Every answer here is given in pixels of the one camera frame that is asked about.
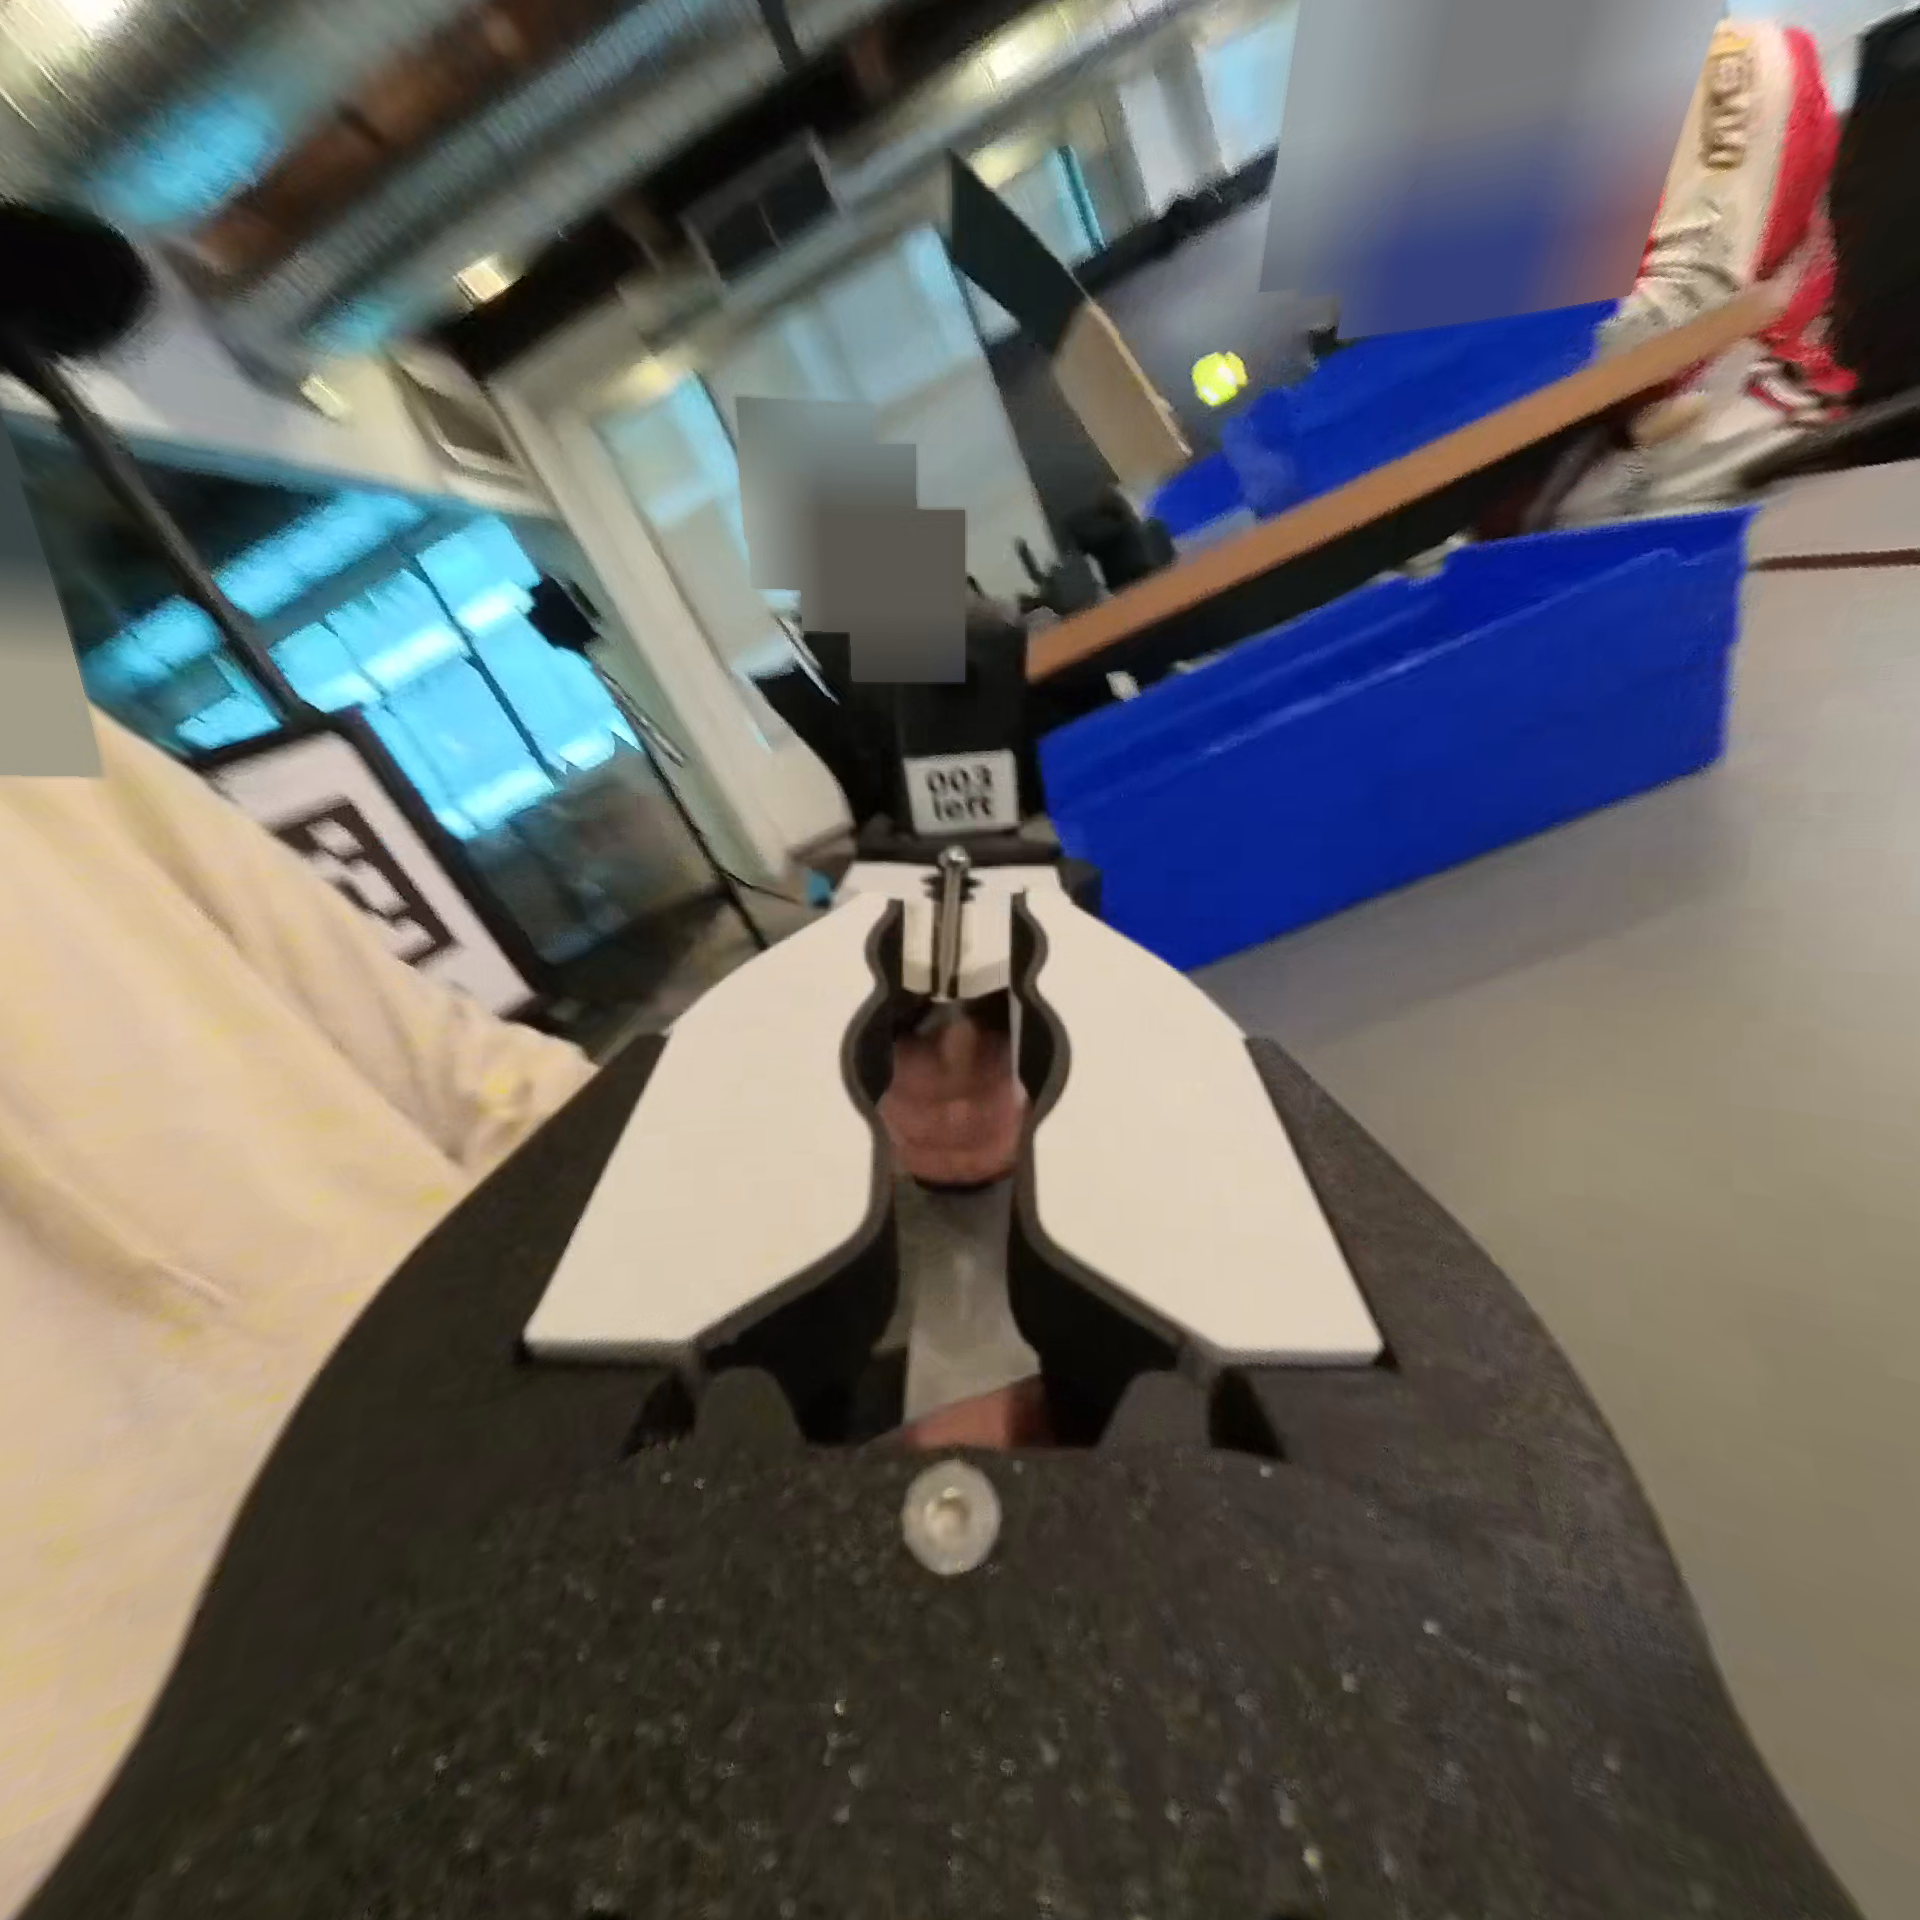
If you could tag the wooden workbench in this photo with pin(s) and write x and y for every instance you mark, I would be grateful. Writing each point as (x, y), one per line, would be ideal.
(1350, 503)

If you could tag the large blue storage crate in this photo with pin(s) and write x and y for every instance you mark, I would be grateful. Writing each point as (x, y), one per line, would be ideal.
(1350, 404)

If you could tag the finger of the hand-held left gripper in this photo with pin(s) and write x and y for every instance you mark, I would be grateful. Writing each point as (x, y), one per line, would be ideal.
(987, 931)
(918, 931)

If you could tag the black tripod with camera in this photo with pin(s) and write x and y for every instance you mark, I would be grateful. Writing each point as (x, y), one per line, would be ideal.
(566, 614)

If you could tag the person's left hand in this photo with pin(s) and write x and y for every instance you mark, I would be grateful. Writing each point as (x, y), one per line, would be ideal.
(961, 1111)

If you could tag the framed black-white marker sign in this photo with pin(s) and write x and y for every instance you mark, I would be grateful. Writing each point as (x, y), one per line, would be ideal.
(375, 885)

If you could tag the long thin metal bolt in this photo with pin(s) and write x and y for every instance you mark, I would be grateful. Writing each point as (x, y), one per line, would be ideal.
(951, 931)

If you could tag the open cardboard box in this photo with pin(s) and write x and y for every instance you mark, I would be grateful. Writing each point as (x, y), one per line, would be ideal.
(1111, 391)

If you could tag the blue plastic parts bin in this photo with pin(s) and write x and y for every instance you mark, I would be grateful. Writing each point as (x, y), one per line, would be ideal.
(1350, 751)

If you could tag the person's right hand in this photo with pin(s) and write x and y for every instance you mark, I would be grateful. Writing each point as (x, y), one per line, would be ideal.
(979, 1423)

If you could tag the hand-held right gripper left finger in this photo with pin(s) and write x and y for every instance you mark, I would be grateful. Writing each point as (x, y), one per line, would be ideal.
(720, 1170)

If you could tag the silver ventilation duct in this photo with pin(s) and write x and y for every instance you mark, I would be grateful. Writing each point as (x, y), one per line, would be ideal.
(450, 164)

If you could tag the person's cream hoodie torso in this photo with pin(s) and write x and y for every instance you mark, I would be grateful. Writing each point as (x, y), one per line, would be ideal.
(180, 1201)

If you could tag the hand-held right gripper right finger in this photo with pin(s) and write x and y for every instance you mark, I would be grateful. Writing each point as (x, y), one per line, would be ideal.
(1200, 1170)

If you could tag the yellow green round object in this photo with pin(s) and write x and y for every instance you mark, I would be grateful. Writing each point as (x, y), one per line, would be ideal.
(1219, 376)

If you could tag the black disc-topped stand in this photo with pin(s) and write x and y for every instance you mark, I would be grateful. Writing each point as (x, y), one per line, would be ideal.
(68, 284)

